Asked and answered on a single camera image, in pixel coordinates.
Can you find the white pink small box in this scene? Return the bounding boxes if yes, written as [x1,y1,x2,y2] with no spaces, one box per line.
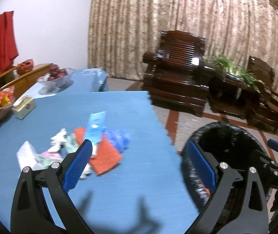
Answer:
[16,141,43,171]

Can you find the orange woven cloth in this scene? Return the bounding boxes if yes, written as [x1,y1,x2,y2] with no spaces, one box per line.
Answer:
[80,135,123,180]

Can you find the blue white package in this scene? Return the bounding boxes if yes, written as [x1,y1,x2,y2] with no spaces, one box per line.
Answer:
[83,112,106,146]

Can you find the white tissue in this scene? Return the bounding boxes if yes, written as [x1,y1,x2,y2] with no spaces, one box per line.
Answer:
[48,128,67,153]

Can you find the black trash bin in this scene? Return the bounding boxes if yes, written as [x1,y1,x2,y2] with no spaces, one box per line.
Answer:
[180,121,269,211]

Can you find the dark wooden armchair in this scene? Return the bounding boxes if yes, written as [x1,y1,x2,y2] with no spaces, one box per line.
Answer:
[246,56,278,134]
[142,30,208,117]

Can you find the dark wooden side table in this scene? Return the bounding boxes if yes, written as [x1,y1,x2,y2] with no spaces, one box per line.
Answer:
[208,66,260,119]

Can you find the green potted plant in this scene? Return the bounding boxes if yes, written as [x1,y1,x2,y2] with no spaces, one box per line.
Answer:
[211,54,259,92]

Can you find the glass snack dish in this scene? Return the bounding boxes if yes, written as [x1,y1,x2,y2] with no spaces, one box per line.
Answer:
[0,97,15,120]

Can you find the beige tissue box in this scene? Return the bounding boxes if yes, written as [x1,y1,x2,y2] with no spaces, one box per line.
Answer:
[12,96,36,120]

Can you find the blue tablecloth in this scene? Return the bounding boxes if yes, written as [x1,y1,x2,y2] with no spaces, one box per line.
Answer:
[0,70,198,233]

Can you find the glass fruit bowl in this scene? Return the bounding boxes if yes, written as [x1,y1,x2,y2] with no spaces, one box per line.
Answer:
[37,68,76,95]

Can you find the beige patterned curtain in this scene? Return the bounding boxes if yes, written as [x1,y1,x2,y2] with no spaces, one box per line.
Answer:
[88,0,278,92]

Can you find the wooden sideboard cabinet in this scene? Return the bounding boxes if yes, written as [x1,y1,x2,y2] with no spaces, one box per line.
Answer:
[0,63,53,99]

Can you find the dark red apples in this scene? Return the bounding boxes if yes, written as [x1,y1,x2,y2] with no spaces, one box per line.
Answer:
[47,64,68,81]

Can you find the red bag on sideboard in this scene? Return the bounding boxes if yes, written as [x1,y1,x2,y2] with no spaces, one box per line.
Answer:
[16,59,34,75]

